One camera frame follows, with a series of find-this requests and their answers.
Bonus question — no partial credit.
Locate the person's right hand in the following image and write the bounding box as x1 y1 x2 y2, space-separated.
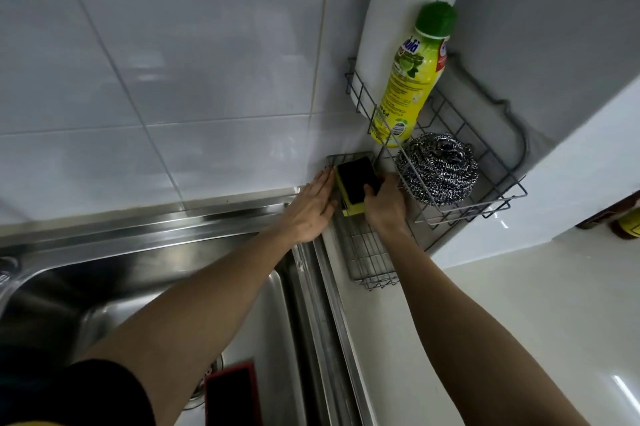
362 172 409 237

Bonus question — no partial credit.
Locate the person's left hand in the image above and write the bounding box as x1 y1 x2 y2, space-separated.
277 166 339 245

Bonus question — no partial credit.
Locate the red black scrubbing pad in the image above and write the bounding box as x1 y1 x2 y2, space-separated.
203 359 263 426

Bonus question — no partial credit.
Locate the white pump bottle blue cap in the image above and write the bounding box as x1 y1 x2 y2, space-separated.
349 0 473 114

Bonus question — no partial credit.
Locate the yellow detergent bottle green cap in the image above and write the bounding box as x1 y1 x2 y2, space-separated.
371 0 459 149

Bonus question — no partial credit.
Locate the grey wire wall rack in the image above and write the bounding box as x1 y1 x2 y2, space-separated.
327 56 530 291

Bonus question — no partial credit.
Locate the small yellow black sponge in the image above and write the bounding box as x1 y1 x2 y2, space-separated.
333 155 385 218

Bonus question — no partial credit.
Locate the steel drain strainer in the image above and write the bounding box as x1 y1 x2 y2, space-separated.
182 353 225 411

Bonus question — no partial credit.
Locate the black yellow shirt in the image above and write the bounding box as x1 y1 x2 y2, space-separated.
0 358 157 426

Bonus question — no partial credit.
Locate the stainless steel double sink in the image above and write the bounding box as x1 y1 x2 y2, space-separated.
0 188 379 426

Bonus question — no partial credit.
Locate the person's right forearm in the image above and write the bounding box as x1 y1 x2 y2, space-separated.
375 228 591 426

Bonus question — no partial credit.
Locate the brown sauce bottle yellow label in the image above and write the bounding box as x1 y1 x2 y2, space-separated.
609 208 640 241

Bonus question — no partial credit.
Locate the person's left forearm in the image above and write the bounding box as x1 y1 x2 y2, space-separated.
75 225 311 426

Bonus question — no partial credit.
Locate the steel wool scourer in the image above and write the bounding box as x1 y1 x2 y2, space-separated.
395 132 480 206

